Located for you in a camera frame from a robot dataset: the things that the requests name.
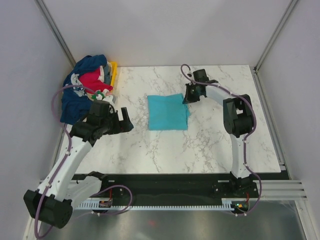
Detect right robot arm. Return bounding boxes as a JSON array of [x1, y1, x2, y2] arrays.
[[180, 69, 257, 197]]

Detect white slotted cable duct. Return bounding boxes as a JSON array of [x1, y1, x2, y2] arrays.
[[75, 198, 235, 211]]

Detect navy blue printed t-shirt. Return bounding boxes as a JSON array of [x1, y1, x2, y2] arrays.
[[60, 54, 107, 125]]

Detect aluminium frame post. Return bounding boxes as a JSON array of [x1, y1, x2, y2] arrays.
[[253, 0, 300, 73], [34, 0, 76, 67]]

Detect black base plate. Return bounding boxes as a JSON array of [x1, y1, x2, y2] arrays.
[[95, 173, 259, 206]]

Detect magenta red t-shirt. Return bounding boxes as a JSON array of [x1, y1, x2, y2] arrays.
[[79, 68, 113, 95]]

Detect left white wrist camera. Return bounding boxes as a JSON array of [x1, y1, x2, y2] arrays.
[[96, 94, 116, 105]]

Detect aluminium rail at base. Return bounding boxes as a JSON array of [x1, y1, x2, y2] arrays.
[[260, 180, 307, 201]]

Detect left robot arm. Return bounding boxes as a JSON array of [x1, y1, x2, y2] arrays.
[[23, 100, 134, 229]]

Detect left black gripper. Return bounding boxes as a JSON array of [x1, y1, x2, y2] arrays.
[[100, 107, 133, 135]]

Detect right aluminium frame post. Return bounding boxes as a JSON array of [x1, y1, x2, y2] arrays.
[[253, 0, 300, 73]]

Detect teal t-shirt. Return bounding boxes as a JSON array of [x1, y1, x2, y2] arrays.
[[147, 93, 190, 131]]

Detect left aluminium frame post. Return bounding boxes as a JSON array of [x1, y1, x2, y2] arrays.
[[34, 0, 76, 67]]

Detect yellow plastic bin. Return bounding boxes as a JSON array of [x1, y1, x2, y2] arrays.
[[107, 61, 118, 94]]

